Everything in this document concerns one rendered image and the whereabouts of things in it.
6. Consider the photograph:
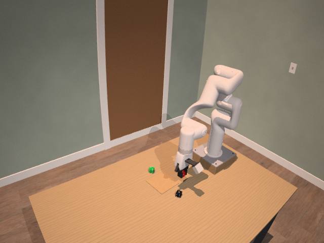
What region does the black die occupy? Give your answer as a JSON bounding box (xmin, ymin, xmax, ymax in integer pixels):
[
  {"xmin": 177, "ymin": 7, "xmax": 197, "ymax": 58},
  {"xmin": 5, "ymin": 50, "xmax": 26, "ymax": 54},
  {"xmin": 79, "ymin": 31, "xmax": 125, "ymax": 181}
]
[{"xmin": 176, "ymin": 190, "xmax": 182, "ymax": 198}]

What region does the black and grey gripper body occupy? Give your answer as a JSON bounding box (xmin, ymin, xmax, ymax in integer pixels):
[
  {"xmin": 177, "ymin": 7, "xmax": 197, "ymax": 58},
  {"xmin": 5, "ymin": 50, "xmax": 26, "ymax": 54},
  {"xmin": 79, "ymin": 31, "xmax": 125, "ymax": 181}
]
[{"xmin": 174, "ymin": 151, "xmax": 193, "ymax": 170}]

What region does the tan flat mat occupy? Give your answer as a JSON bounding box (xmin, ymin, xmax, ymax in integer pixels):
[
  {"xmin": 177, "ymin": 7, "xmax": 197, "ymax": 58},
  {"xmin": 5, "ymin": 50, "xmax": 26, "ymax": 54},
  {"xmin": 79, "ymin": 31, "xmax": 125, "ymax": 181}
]
[{"xmin": 146, "ymin": 171, "xmax": 179, "ymax": 194}]

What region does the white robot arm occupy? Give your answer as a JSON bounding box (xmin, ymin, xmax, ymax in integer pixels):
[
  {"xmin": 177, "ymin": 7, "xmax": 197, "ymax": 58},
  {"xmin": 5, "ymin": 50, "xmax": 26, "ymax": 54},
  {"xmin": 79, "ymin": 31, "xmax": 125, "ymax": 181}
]
[{"xmin": 178, "ymin": 65, "xmax": 244, "ymax": 158}]

